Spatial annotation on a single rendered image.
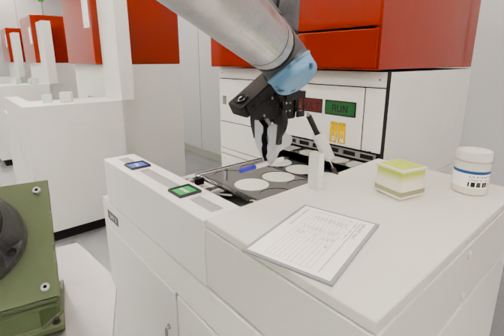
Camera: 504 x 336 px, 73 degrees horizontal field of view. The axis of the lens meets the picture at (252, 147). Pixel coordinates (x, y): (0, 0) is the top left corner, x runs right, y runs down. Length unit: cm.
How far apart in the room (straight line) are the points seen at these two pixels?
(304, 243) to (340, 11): 73
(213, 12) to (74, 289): 61
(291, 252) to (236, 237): 10
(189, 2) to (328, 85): 89
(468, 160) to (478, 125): 168
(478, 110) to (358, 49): 157
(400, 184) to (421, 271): 26
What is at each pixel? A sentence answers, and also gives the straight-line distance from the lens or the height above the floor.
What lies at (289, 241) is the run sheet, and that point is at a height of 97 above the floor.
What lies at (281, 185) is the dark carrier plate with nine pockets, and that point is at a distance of 100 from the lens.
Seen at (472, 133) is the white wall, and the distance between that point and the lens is 256.
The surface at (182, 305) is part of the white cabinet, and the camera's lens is 86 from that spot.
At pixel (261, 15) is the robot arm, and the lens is 40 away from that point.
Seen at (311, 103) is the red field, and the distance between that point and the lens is 122.
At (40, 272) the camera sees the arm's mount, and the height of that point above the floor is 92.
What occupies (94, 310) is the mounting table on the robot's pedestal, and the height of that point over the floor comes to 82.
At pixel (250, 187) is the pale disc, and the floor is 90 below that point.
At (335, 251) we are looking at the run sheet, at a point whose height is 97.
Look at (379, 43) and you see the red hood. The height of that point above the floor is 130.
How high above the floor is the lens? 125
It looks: 14 degrees down
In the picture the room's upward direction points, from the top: straight up
